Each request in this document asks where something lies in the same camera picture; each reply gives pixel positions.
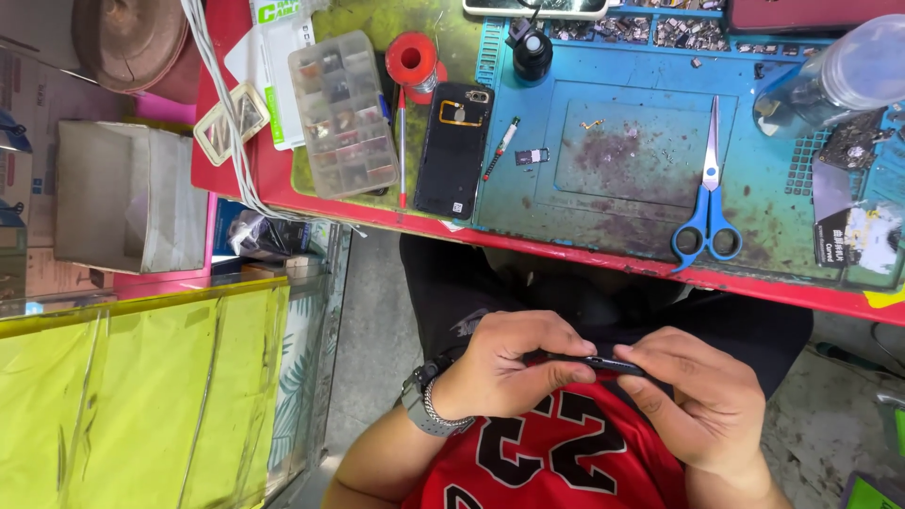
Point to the person's right hand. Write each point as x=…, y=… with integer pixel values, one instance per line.
x=707, y=410

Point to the person's left hand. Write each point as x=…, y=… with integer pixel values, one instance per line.
x=488, y=375

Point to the dark smartphone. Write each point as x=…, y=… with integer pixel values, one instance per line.
x=608, y=364

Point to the grey wristwatch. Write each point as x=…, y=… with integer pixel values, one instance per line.
x=428, y=406

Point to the black shorts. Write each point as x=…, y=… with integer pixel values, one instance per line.
x=452, y=297

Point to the red jersey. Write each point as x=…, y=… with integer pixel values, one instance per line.
x=551, y=459

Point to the glass counter with goods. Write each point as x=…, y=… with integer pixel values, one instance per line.
x=311, y=339

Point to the black phone back cover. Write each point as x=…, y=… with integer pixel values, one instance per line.
x=452, y=162

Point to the black packet white label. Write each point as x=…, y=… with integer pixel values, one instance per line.
x=841, y=240

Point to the small card tray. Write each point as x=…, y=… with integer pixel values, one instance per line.
x=532, y=156

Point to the small white red screwdriver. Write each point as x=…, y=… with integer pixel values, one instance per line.
x=500, y=150

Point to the red pen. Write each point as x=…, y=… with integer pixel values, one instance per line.
x=402, y=155

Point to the blue repair mat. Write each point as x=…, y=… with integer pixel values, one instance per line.
x=636, y=162

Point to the small gold flex part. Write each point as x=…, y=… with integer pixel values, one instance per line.
x=592, y=124

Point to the clear parts organizer box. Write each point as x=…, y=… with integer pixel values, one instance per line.
x=343, y=113

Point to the phone circuit board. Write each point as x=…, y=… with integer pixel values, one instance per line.
x=852, y=138

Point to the small black bottle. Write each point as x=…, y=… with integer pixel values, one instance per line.
x=532, y=60

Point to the red solder spool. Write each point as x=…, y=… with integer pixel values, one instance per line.
x=412, y=60

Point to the yellow plastic sheet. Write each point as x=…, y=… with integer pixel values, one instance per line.
x=134, y=403

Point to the small cream framed box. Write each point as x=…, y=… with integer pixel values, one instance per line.
x=230, y=124

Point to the clear plastic bottle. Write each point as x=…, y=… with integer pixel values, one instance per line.
x=841, y=71

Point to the phone with white edge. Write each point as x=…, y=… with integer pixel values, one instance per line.
x=530, y=5

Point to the pile of small metal parts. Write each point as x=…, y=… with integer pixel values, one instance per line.
x=636, y=30

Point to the white package green label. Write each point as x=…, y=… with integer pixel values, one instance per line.
x=272, y=63

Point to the green cutting mat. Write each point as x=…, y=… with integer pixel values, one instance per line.
x=367, y=14

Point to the grey carton box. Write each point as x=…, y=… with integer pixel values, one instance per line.
x=127, y=198

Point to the dark red case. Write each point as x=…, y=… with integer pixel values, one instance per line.
x=813, y=14

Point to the brown round pot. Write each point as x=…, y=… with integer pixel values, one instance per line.
x=131, y=42

